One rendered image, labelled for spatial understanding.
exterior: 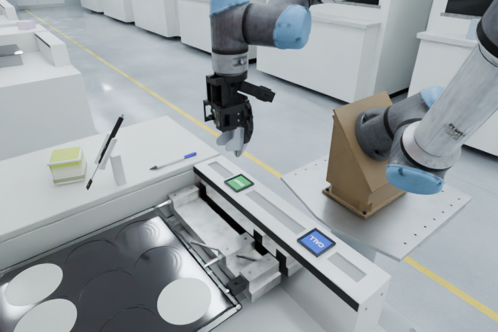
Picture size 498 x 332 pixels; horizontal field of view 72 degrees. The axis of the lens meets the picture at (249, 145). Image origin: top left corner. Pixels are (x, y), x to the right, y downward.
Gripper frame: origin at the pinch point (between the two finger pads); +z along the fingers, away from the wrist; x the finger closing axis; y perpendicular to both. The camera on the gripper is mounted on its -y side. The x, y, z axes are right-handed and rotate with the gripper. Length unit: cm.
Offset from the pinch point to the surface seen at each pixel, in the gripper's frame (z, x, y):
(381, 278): 9.5, 39.1, -1.7
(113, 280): 15.7, 3.4, 34.8
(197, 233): 17.6, 0.8, 13.8
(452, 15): 2, -69, -279
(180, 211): 17.6, -8.9, 13.1
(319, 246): 9.1, 27.2, 1.4
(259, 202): 10.0, 8.5, 1.0
